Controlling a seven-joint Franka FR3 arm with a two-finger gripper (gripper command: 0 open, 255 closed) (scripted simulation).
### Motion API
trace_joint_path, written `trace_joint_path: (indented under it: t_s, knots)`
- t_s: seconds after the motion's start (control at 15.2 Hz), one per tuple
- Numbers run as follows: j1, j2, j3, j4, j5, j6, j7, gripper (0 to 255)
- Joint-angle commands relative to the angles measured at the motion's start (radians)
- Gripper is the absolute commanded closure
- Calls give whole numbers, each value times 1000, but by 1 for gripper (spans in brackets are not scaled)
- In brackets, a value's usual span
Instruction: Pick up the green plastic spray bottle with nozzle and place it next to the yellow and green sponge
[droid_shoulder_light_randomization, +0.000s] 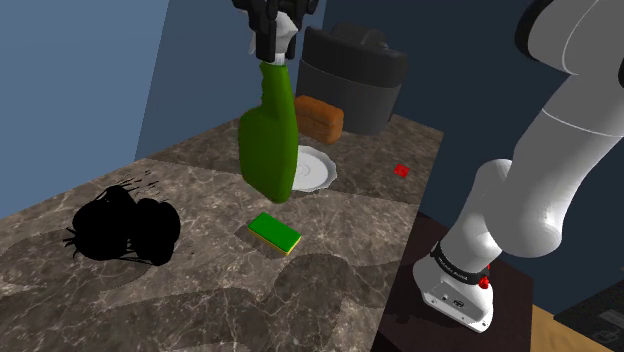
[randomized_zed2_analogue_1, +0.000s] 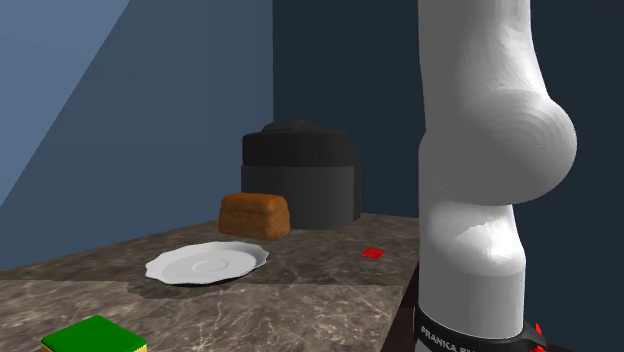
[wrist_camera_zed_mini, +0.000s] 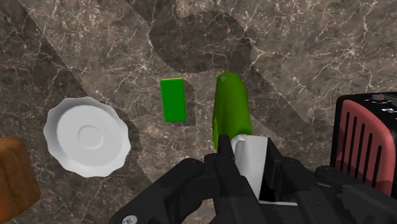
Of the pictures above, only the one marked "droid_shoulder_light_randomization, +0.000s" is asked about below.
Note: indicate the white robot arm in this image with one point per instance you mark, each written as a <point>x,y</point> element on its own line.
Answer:
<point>531,195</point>

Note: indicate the black bushy object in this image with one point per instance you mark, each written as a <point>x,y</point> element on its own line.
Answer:
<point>122,226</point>

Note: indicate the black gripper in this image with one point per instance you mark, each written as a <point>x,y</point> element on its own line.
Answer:
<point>292,5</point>

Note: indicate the brown bread loaf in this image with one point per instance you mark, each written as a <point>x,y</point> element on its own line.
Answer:
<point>319,119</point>

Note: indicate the white plate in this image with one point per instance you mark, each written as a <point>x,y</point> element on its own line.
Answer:
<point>314,170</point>

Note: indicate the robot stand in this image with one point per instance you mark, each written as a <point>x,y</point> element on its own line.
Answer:
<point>414,312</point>

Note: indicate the small red square piece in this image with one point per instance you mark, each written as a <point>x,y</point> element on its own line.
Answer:
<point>401,170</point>

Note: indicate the dark grey kitchen appliance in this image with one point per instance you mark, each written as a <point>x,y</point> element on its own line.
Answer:
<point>348,95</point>

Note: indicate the green spray bottle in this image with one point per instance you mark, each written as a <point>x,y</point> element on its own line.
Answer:
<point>269,141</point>

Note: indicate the green and yellow sponge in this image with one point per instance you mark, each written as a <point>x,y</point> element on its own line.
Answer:
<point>273,231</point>

